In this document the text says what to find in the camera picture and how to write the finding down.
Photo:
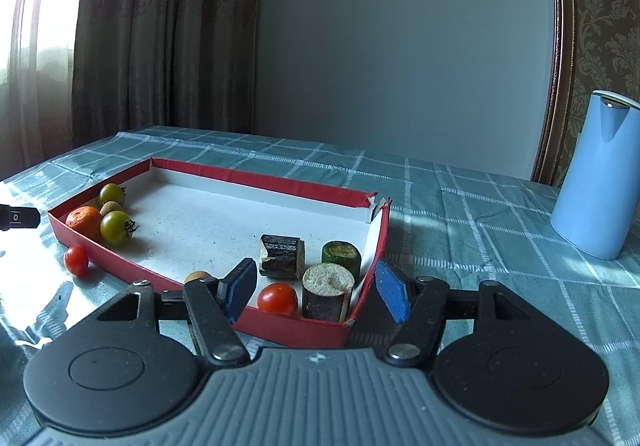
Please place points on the wooden framed damask panel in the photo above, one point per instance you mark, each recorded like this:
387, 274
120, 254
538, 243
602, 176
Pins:
600, 26

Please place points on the sheer white curtain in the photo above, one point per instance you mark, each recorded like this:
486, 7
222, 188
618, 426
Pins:
35, 51

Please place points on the red cardboard box tray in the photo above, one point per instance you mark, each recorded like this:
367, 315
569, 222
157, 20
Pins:
200, 226

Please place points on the green cucumber piece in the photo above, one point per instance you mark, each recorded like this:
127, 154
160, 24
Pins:
341, 258

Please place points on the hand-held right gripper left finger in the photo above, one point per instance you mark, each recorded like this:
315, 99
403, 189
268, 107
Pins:
240, 288

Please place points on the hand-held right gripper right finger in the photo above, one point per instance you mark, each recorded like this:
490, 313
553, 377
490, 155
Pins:
392, 293

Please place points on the orange mandarin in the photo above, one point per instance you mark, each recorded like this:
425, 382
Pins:
84, 222

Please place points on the blue electric kettle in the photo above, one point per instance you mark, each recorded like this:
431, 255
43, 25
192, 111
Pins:
595, 186

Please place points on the dark sugarcane piece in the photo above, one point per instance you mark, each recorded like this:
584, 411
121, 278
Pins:
325, 296
280, 256

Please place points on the teal checked tablecloth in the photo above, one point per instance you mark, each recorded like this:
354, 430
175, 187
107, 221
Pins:
500, 236

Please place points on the green cherry tomato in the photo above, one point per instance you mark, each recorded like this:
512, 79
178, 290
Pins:
115, 228
110, 193

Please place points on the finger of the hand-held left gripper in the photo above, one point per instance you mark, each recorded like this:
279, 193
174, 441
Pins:
20, 218

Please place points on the red cherry tomato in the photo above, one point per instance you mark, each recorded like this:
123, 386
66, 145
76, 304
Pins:
277, 298
76, 261

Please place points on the brown patterned curtain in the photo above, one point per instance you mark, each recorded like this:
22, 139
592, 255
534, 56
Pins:
165, 36

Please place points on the brown longan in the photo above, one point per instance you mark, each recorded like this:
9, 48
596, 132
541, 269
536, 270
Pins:
111, 209
196, 276

